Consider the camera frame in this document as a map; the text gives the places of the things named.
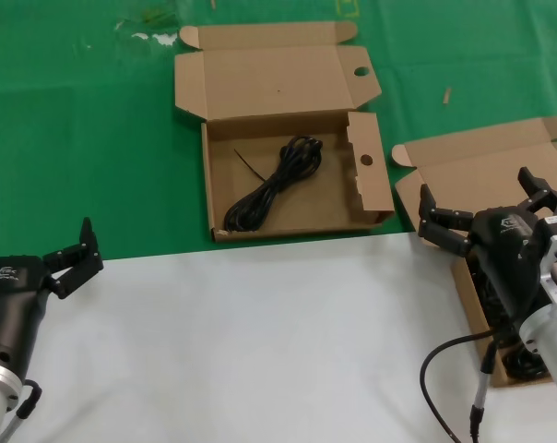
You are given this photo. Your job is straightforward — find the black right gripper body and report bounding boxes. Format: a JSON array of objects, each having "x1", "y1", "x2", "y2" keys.
[{"x1": 465, "y1": 205, "x2": 549, "y2": 323}]

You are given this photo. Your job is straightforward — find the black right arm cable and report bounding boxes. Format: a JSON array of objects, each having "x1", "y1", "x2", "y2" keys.
[{"x1": 420, "y1": 322, "x2": 515, "y2": 443}]

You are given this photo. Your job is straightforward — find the open cardboard box with holes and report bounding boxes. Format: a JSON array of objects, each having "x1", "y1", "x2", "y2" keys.
[{"x1": 173, "y1": 20, "x2": 397, "y2": 244}]

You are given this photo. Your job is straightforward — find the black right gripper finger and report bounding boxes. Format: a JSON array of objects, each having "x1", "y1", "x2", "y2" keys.
[
  {"x1": 516, "y1": 166, "x2": 557, "y2": 216},
  {"x1": 417, "y1": 183, "x2": 476, "y2": 257}
]

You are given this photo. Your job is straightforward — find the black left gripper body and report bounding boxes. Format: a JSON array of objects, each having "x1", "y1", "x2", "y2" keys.
[{"x1": 0, "y1": 252, "x2": 54, "y2": 378}]

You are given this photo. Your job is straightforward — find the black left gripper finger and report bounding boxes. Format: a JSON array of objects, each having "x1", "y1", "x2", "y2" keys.
[{"x1": 41, "y1": 216, "x2": 104, "y2": 301}]

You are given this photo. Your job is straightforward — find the open plain cardboard box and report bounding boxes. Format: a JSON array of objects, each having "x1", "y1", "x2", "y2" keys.
[{"x1": 391, "y1": 116, "x2": 557, "y2": 389}]

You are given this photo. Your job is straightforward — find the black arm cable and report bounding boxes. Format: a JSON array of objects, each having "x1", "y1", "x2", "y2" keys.
[
  {"x1": 420, "y1": 322, "x2": 515, "y2": 443},
  {"x1": 0, "y1": 377, "x2": 43, "y2": 443}
]

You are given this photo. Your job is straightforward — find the black power cable bundle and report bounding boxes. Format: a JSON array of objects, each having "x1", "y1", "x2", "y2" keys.
[
  {"x1": 222, "y1": 133, "x2": 325, "y2": 232},
  {"x1": 467, "y1": 257, "x2": 554, "y2": 382}
]

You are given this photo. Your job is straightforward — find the thin black cable tie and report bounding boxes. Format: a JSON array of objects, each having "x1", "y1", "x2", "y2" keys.
[{"x1": 233, "y1": 147, "x2": 267, "y2": 185}]

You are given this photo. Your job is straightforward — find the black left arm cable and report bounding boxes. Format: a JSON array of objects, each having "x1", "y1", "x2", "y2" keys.
[{"x1": 0, "y1": 377, "x2": 43, "y2": 443}]

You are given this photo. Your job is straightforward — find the green table mat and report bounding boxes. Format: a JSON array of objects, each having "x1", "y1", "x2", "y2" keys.
[{"x1": 0, "y1": 0, "x2": 557, "y2": 264}]

